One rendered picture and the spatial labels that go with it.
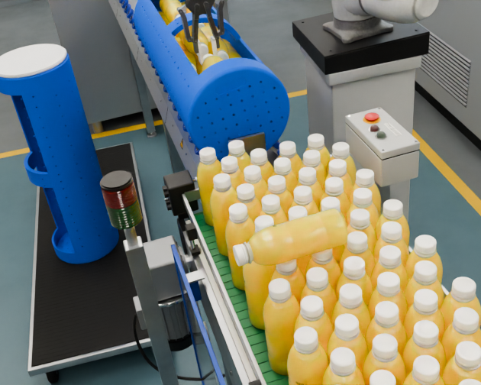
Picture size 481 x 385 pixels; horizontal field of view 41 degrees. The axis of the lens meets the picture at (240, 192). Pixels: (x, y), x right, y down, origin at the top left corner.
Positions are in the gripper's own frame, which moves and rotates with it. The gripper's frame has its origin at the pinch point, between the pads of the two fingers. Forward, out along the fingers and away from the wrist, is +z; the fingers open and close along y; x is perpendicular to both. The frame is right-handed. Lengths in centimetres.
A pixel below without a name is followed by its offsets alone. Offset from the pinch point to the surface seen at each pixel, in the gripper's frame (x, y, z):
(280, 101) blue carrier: 25.6, -12.5, 7.7
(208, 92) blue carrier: 25.6, 6.5, 0.4
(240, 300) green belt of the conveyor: 71, 16, 29
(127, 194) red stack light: 70, 34, -5
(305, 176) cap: 61, -5, 8
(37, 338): -16, 78, 104
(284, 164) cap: 55, -3, 8
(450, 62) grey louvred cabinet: -105, -151, 81
